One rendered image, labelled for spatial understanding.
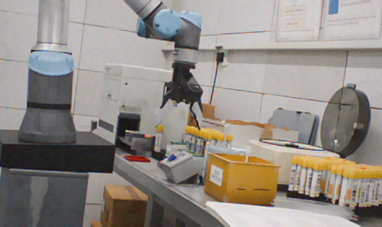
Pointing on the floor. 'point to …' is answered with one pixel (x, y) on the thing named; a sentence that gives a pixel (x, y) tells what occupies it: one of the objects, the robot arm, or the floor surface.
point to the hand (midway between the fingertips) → (179, 129)
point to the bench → (183, 194)
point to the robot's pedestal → (41, 198)
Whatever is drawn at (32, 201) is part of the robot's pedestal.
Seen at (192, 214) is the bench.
